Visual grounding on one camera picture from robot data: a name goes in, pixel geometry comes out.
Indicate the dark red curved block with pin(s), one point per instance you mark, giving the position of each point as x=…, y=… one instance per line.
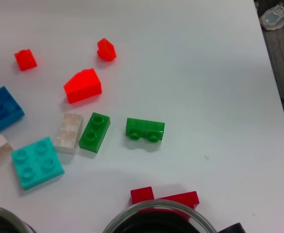
x=141, y=194

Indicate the green two-stud building block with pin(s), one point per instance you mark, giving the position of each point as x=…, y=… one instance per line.
x=94, y=133

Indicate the green long building block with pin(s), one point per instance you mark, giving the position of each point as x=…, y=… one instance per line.
x=144, y=127

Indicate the glass teacup black sleeve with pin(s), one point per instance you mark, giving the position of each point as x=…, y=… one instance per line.
x=1, y=225
x=161, y=205

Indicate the small orange block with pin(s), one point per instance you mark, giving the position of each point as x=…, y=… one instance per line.
x=106, y=49
x=25, y=59

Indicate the large orange slope block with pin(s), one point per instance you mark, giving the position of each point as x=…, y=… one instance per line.
x=83, y=87

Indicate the blue square building block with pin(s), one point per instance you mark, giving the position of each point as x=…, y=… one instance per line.
x=3, y=109

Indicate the teal square building block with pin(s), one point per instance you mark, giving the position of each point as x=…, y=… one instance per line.
x=36, y=162

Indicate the grey sneaker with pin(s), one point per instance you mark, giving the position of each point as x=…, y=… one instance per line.
x=275, y=17

